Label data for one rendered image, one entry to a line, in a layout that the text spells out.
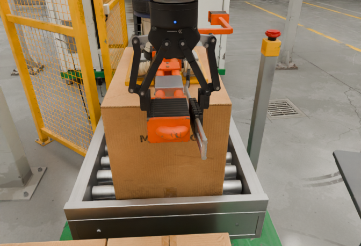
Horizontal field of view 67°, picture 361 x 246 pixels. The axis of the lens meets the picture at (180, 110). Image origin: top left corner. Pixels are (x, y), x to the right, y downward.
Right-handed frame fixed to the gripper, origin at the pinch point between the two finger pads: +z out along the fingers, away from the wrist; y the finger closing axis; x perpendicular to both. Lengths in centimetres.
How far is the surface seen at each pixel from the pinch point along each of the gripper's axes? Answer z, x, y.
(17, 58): 37, -142, 102
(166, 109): -2.2, 2.3, 1.6
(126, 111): 15.2, -27.9, 13.6
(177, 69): -0.9, -20.4, -1.4
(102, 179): 55, -42, 29
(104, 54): 35, -144, 44
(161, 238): 54, -12, 4
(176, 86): -1.4, -9.4, -0.8
